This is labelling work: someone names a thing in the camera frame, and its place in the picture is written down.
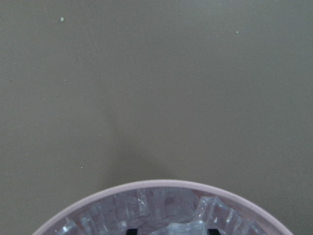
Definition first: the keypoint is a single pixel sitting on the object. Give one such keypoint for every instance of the pile of clear ice cubes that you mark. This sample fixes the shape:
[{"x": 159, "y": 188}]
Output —
[{"x": 159, "y": 211}]

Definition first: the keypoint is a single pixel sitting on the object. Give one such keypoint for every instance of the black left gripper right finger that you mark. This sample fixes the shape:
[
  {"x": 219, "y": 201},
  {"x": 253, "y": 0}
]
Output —
[{"x": 213, "y": 232}]

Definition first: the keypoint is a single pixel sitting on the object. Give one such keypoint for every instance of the pink bowl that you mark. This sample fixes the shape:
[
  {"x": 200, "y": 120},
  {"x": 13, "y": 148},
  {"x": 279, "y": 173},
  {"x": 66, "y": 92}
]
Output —
[{"x": 247, "y": 210}]

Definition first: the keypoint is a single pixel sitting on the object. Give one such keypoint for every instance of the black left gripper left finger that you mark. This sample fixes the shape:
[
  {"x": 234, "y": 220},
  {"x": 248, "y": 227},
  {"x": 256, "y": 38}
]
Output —
[{"x": 132, "y": 231}]

